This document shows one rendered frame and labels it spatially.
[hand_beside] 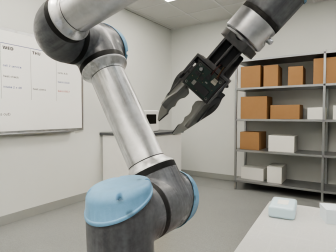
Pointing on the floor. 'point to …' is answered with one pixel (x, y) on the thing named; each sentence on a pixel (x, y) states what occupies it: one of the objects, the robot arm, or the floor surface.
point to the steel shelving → (309, 186)
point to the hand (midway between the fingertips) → (171, 121)
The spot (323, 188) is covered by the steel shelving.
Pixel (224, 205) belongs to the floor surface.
